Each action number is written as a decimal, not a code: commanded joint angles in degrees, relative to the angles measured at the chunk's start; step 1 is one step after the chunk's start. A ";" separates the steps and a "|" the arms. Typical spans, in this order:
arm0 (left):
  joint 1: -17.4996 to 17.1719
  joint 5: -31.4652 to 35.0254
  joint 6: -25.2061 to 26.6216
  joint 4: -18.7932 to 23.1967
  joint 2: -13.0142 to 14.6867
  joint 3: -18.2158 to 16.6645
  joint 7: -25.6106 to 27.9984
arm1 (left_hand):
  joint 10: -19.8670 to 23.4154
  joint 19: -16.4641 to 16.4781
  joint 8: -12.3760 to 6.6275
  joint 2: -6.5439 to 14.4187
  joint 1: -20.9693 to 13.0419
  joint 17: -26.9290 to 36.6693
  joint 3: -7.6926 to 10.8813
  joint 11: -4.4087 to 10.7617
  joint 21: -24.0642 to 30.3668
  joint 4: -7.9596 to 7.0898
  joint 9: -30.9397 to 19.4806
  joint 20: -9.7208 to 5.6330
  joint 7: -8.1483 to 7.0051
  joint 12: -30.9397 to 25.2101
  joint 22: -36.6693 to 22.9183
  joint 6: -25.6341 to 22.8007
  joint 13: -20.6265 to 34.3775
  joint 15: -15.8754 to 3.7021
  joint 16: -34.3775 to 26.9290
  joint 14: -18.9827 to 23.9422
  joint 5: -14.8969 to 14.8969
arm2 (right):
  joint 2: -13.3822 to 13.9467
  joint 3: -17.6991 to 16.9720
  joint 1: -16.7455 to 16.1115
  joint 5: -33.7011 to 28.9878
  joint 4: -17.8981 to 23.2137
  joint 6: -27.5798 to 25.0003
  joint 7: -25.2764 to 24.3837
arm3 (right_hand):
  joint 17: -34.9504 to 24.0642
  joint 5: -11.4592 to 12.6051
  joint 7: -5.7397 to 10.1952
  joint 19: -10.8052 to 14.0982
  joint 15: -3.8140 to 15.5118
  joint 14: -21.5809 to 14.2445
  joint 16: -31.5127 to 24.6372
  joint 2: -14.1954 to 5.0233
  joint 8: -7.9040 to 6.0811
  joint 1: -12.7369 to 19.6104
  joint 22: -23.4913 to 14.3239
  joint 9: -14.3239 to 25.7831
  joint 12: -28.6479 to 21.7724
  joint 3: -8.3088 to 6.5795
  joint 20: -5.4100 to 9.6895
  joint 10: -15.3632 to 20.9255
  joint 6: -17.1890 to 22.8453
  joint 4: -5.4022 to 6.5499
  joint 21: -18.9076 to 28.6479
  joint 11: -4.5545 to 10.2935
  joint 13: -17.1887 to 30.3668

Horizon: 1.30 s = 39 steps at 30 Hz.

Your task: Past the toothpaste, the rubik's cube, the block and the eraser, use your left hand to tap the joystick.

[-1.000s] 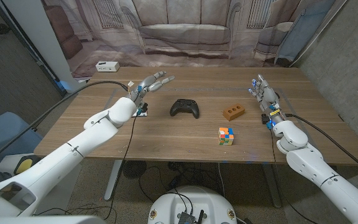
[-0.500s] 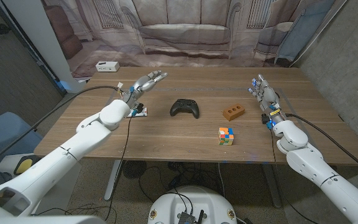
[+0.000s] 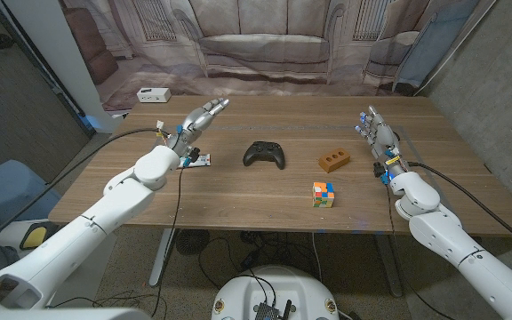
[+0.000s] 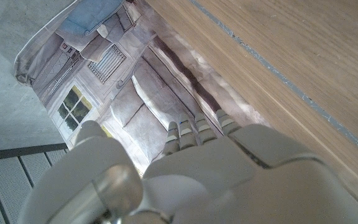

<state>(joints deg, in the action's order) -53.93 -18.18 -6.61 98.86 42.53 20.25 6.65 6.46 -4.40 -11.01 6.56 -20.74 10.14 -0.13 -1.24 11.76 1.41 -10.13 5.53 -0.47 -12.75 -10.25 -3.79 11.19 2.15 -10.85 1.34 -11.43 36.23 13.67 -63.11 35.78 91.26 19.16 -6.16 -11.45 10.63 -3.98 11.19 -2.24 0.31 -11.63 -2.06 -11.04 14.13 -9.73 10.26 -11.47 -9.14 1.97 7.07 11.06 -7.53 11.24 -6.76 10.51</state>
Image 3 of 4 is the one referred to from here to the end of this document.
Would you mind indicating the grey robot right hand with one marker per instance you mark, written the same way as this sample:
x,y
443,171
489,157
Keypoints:
x,y
382,138

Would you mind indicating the black oval eraser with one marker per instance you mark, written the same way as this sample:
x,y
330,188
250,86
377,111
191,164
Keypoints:
x,y
398,136

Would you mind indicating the white power box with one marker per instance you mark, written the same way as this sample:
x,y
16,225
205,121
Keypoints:
x,y
153,94

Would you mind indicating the multicoloured rubik's cube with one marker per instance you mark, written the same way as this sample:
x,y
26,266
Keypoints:
x,y
322,195

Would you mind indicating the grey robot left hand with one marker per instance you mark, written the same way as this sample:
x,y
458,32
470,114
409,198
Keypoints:
x,y
196,122

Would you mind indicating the printed living room backdrop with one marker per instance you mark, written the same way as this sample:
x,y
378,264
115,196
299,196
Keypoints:
x,y
260,44

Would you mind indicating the black game controller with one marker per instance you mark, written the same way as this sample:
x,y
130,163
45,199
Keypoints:
x,y
265,155

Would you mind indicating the brown brick block with holes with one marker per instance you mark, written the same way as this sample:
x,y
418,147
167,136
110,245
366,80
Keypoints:
x,y
333,161

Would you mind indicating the grey table leg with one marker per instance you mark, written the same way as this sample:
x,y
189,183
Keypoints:
x,y
389,266

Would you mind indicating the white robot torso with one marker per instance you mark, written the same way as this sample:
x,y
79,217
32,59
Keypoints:
x,y
278,289

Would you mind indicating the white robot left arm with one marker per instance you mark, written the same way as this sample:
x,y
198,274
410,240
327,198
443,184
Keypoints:
x,y
82,226

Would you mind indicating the small white circuit board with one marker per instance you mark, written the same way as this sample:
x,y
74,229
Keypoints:
x,y
200,161

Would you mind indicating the black round floor fan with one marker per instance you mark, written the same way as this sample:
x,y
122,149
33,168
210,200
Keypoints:
x,y
192,242

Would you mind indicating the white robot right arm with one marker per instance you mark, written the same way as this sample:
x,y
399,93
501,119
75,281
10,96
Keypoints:
x,y
460,253

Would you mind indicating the yellow black foot pedal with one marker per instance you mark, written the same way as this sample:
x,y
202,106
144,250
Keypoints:
x,y
36,235

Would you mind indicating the white table leg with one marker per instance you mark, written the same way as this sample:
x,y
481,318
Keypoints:
x,y
162,258

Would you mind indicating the blue plastic bin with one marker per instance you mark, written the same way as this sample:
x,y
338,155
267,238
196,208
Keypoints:
x,y
7,191

